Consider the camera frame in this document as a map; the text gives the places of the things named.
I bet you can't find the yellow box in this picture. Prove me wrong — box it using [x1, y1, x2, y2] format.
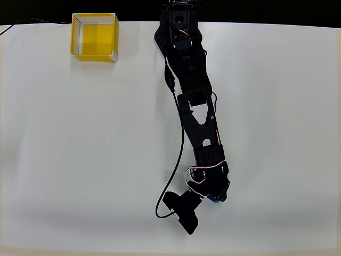
[70, 12, 119, 63]

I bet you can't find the black webcam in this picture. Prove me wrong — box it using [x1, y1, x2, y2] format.
[162, 189, 202, 236]

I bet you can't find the thick black webcam cable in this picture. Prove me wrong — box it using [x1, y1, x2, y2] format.
[155, 4, 185, 219]

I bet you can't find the thin black cable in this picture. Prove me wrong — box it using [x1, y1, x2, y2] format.
[0, 17, 72, 37]

